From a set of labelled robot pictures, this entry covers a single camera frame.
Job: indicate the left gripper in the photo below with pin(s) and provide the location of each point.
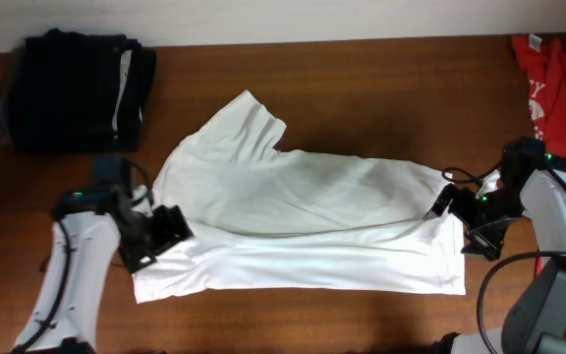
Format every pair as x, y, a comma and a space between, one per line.
152, 236

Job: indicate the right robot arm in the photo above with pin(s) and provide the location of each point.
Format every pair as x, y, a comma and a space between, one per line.
533, 187

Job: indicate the red t-shirt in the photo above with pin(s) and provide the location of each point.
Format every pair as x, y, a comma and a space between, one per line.
545, 67

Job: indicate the folded black clothes stack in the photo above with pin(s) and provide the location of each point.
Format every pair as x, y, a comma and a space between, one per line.
69, 92

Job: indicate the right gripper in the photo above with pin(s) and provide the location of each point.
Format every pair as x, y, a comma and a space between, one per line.
458, 207

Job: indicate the white t-shirt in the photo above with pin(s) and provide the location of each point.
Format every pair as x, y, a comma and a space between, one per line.
264, 218

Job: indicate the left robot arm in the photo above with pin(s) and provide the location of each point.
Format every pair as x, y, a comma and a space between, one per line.
89, 228

